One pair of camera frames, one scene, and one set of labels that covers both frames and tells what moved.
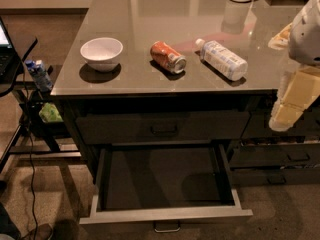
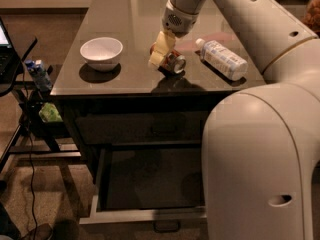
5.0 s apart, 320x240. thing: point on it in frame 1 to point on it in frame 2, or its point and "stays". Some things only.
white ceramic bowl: (101, 53) stays
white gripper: (306, 37) to (179, 21)
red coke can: (166, 58) stays
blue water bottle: (39, 74) stays
